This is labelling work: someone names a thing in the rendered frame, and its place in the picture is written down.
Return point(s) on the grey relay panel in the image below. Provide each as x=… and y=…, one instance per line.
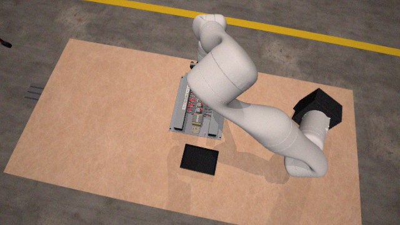
x=185, y=119

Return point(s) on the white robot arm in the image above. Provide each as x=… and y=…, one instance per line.
x=224, y=72

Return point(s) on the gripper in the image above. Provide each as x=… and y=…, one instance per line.
x=193, y=64

